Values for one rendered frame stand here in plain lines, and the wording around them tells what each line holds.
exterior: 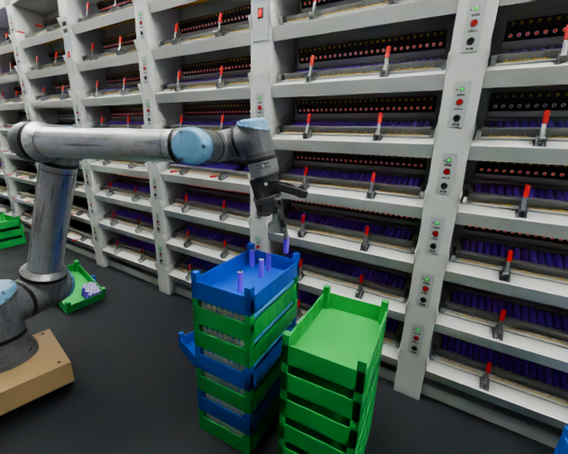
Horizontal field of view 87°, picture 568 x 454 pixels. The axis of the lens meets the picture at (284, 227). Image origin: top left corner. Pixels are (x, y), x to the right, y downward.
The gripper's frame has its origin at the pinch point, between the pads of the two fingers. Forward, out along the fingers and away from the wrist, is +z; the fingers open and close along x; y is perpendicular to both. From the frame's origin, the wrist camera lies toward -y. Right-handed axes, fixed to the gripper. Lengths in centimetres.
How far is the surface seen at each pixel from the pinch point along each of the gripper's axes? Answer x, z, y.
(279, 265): -5.0, 11.9, 5.3
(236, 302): 22.3, 7.7, 16.4
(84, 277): -78, 23, 127
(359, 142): -13.5, -22.1, -31.3
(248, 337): 24.2, 17.5, 15.7
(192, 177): -59, -21, 40
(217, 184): -51, -16, 27
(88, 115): -114, -70, 107
